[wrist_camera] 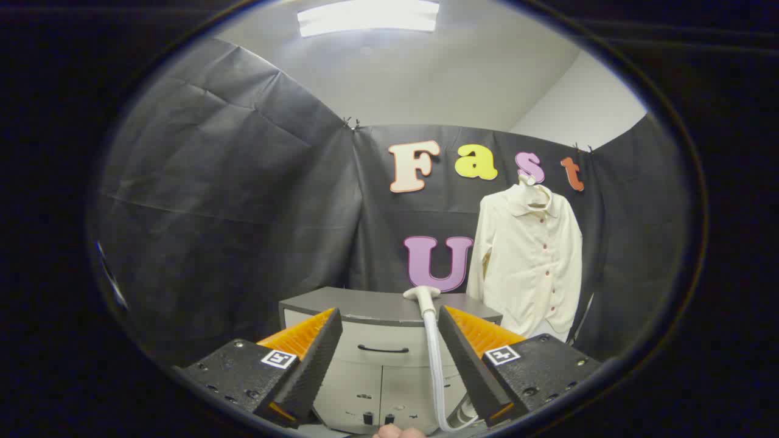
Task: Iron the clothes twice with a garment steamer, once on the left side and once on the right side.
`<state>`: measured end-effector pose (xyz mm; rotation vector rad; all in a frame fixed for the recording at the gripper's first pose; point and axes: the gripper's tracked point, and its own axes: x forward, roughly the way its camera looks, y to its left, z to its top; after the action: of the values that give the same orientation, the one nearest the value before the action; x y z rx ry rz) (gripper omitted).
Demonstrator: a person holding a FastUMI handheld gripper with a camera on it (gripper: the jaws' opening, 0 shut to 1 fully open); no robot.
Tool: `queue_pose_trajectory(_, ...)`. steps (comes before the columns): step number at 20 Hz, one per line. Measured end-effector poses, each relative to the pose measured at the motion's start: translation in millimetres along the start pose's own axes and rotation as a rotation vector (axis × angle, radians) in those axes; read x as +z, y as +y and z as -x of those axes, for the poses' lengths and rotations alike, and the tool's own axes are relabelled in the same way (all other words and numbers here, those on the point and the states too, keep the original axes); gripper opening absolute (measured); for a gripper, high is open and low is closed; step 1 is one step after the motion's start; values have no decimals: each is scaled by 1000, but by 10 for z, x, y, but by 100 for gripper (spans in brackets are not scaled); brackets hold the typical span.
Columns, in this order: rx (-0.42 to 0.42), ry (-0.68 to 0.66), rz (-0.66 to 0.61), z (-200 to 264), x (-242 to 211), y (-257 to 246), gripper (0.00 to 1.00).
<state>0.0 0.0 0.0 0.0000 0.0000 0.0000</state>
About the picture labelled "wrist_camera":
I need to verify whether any black backdrop cloth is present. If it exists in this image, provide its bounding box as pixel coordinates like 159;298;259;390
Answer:
91;38;691;366

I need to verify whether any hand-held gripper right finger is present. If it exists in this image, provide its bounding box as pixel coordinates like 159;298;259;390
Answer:
437;305;603;428

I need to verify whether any cream button shirt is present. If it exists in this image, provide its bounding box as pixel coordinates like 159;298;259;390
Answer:
466;182;584;341

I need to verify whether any white fabric torso form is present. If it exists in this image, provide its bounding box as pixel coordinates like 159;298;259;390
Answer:
531;319;571;342

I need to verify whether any grey cabinet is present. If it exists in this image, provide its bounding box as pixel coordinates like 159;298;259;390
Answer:
279;287;503;436

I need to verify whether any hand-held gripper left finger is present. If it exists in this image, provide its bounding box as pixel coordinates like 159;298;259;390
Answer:
173;307;343;429

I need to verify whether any white garment steamer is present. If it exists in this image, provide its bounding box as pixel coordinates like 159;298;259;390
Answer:
403;285;481;434

